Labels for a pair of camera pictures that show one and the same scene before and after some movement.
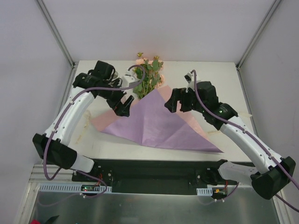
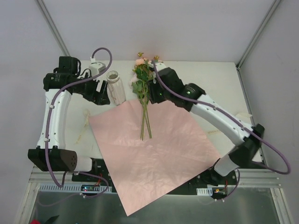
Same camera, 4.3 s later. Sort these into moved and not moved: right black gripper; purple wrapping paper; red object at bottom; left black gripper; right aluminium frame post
Moved: right black gripper; left black gripper; purple wrapping paper
Not moved: red object at bottom; right aluminium frame post
